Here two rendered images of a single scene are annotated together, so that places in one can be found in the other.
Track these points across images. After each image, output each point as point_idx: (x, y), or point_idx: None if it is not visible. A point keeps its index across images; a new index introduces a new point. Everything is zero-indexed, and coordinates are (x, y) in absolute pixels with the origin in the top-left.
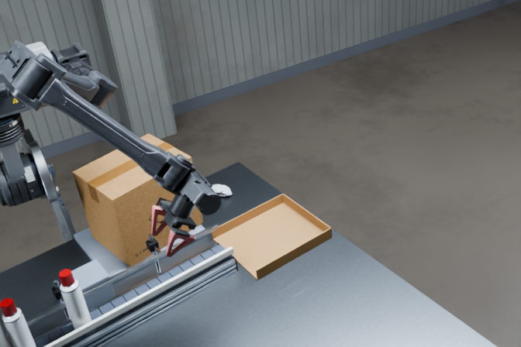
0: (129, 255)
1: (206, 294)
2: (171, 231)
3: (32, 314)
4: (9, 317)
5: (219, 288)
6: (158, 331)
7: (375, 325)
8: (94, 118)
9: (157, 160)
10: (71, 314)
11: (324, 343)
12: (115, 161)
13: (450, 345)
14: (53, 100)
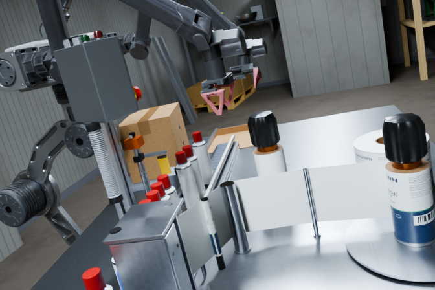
0: None
1: (241, 158)
2: (255, 68)
3: None
4: (193, 156)
5: (243, 155)
6: (244, 173)
7: (327, 125)
8: None
9: (235, 27)
10: (206, 166)
11: (321, 136)
12: (136, 117)
13: (360, 114)
14: None
